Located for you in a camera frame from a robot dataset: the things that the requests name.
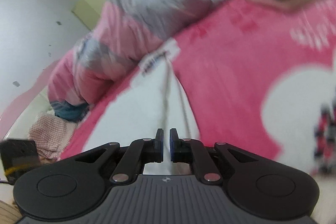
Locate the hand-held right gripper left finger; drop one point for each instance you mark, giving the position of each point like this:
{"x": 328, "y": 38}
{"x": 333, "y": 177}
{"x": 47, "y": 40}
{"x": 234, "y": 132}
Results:
{"x": 158, "y": 146}

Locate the pink grey floral duvet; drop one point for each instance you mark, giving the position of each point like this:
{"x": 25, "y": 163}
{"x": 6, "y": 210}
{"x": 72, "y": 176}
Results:
{"x": 126, "y": 29}

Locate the white sweatshirt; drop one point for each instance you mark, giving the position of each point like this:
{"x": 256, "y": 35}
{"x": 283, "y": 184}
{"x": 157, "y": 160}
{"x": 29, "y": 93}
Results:
{"x": 141, "y": 113}

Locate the pink floral fleece blanket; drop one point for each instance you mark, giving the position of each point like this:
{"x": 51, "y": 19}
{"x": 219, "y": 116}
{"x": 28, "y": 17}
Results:
{"x": 231, "y": 77}

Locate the teal striped pillow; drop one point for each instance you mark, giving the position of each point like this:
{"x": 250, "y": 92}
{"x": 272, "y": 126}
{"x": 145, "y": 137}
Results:
{"x": 69, "y": 111}

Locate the beige knitted cloth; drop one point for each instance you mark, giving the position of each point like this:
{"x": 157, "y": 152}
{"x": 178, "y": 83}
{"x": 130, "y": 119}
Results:
{"x": 50, "y": 132}

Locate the pink headboard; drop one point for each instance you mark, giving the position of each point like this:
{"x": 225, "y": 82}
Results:
{"x": 23, "y": 98}

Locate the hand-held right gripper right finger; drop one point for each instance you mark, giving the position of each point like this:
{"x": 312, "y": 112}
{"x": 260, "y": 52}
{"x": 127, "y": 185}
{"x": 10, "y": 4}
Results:
{"x": 173, "y": 146}

